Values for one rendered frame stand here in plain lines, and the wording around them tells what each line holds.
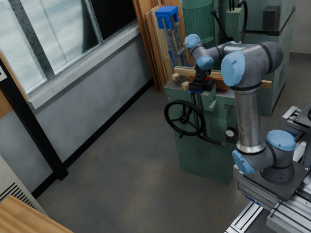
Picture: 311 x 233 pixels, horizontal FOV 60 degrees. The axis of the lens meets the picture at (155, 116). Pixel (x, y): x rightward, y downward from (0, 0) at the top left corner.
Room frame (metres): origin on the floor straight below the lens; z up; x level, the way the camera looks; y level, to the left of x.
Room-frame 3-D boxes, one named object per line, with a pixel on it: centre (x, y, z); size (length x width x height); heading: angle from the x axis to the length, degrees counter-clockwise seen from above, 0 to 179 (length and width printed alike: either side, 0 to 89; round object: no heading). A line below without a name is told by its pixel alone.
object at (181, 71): (1.57, -0.45, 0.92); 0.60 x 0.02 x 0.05; 52
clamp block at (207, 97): (1.41, -0.32, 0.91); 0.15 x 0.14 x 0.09; 52
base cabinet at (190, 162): (1.70, -0.46, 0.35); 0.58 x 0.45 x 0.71; 142
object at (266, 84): (1.50, -0.51, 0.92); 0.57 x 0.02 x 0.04; 52
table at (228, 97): (1.47, -0.37, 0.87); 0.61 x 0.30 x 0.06; 52
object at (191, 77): (1.49, -0.39, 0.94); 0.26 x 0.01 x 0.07; 52
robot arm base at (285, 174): (0.78, -0.50, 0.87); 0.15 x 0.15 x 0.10
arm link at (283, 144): (0.78, -0.50, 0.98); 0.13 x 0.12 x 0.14; 100
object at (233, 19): (1.68, -0.64, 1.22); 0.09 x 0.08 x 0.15; 142
